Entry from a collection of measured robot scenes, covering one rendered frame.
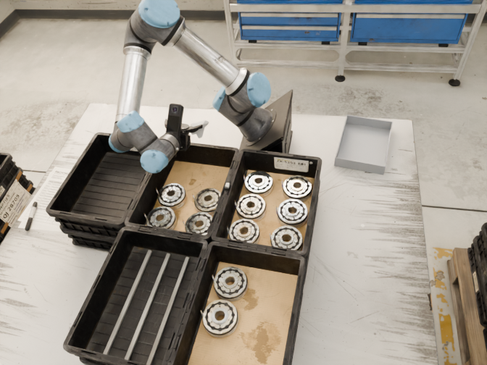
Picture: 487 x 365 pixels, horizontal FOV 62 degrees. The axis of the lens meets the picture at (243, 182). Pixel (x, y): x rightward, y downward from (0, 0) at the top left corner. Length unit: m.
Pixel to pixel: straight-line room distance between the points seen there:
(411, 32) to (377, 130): 1.38
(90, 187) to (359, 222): 1.04
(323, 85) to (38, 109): 2.28
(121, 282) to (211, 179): 0.49
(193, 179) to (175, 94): 1.86
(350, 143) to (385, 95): 1.44
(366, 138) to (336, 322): 0.84
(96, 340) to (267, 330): 0.50
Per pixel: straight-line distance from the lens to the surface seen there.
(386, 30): 3.15
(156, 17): 1.38
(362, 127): 1.92
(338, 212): 1.60
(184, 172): 1.60
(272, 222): 1.41
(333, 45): 3.17
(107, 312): 1.37
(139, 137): 1.27
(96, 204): 1.62
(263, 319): 1.25
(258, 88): 1.49
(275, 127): 1.61
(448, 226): 2.55
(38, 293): 1.67
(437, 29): 3.20
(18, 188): 2.47
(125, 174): 1.67
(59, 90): 3.83
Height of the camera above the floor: 2.00
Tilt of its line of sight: 50 degrees down
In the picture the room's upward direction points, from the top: 8 degrees counter-clockwise
